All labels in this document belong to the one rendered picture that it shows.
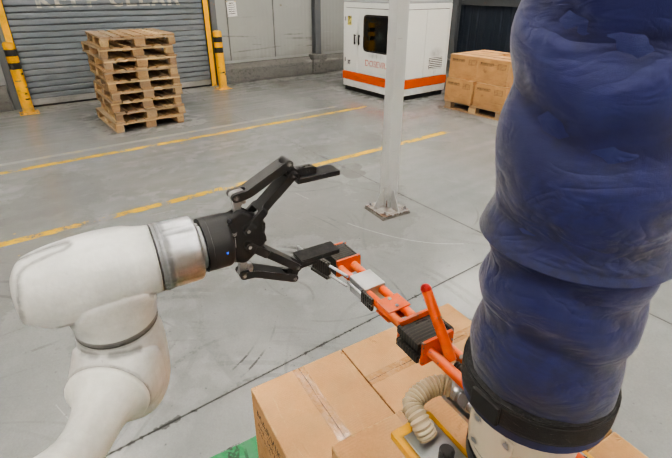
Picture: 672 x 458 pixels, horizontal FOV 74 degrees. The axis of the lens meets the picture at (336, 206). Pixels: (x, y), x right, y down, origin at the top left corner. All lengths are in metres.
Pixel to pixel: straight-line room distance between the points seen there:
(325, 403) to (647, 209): 1.41
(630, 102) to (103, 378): 0.64
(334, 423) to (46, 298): 1.28
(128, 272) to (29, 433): 2.24
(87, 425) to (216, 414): 1.91
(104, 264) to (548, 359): 0.55
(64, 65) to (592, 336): 9.39
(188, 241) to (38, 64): 9.04
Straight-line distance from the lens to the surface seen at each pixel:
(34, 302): 0.59
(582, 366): 0.68
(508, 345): 0.67
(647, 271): 0.60
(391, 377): 1.86
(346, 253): 1.21
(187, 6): 10.06
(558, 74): 0.51
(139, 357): 0.65
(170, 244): 0.59
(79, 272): 0.58
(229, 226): 0.63
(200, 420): 2.51
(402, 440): 0.97
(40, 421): 2.81
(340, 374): 1.86
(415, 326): 1.00
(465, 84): 7.96
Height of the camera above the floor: 1.89
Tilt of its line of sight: 26 degrees down
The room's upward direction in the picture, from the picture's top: straight up
